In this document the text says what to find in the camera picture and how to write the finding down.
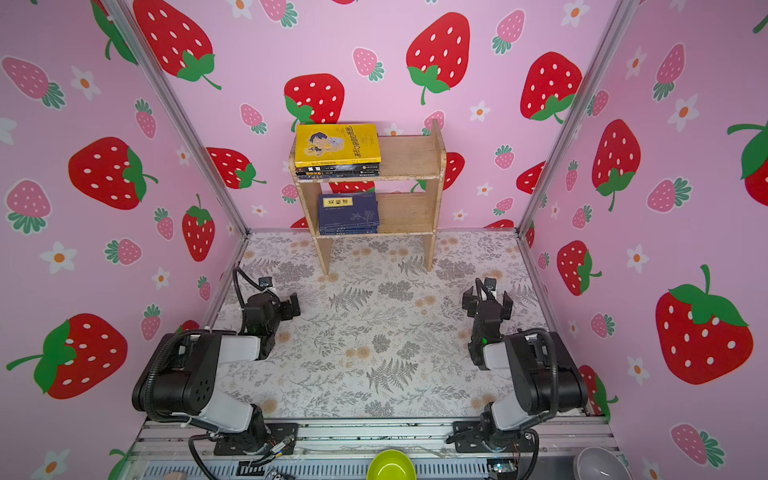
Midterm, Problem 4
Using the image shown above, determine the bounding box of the black wolf cover book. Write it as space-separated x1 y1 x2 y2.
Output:
295 163 380 174

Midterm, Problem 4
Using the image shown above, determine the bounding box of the yellow cartoon cover book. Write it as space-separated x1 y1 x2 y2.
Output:
294 124 381 168

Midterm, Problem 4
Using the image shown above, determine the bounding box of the grey bowl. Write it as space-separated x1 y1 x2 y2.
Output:
573 447 631 480

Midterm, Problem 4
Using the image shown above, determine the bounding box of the green bowl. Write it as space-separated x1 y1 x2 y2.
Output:
366 449 417 480

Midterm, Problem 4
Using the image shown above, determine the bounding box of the purple-navy book yellow label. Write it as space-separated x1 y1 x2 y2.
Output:
318 192 380 231

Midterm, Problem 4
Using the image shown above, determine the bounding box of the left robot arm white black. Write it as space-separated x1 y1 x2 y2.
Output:
132 267 301 462

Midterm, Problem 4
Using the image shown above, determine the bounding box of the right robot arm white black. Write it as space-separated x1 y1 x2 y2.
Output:
445 278 588 453

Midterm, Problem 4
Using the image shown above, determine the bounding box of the black antler cover book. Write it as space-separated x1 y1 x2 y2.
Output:
296 171 379 181

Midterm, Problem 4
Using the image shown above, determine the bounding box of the wooden two-tier shelf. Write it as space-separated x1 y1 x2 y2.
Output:
288 120 447 275

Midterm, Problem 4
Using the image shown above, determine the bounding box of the blue book yellow label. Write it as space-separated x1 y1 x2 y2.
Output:
319 225 379 235

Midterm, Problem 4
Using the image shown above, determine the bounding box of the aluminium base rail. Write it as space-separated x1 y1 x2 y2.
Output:
116 416 625 480

